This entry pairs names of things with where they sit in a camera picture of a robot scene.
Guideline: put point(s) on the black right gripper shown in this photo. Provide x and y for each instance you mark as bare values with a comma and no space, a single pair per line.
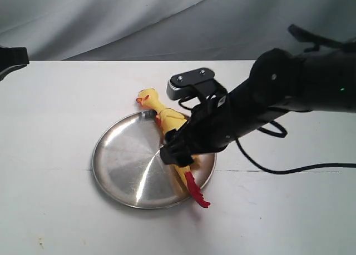
212,127

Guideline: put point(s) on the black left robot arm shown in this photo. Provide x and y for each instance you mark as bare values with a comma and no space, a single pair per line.
12,59

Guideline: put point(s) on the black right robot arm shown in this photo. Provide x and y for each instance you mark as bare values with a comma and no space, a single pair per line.
278,83

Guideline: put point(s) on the round stainless steel plate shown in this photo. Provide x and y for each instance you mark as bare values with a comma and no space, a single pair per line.
127,166

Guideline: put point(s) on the grey backdrop cloth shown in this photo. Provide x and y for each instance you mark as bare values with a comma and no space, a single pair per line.
167,30

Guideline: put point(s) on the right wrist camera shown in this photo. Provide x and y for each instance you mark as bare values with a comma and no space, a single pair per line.
199,83

